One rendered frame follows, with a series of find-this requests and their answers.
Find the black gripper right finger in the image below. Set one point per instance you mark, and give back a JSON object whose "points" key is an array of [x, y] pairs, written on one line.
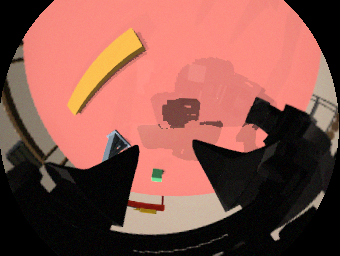
{"points": [[230, 172]]}

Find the small green cube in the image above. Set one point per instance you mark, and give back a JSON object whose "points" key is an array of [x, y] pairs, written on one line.
{"points": [[157, 175]]}

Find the yellow bar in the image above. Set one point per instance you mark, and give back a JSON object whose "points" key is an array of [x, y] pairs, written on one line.
{"points": [[115, 56]]}

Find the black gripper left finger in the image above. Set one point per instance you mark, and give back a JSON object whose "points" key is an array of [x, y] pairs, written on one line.
{"points": [[106, 186]]}

